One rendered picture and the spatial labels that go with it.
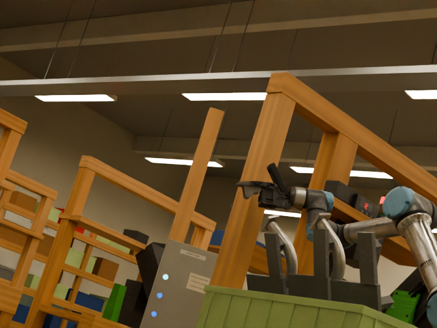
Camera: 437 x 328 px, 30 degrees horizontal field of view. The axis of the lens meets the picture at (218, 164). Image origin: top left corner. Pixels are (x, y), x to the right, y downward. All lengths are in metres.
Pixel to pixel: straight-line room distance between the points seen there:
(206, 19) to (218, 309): 7.23
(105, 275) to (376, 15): 5.47
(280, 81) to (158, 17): 6.61
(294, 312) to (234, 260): 1.18
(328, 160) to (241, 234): 0.59
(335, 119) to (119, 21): 7.07
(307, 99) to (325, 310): 1.63
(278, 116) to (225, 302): 1.23
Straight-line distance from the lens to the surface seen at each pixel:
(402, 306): 3.34
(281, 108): 3.22
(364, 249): 1.89
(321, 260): 2.02
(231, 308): 2.10
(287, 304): 1.93
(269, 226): 2.18
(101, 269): 11.27
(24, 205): 10.38
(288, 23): 8.43
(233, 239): 3.09
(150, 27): 9.83
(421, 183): 3.98
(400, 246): 3.67
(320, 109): 3.39
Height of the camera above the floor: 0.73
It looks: 14 degrees up
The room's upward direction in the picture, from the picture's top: 17 degrees clockwise
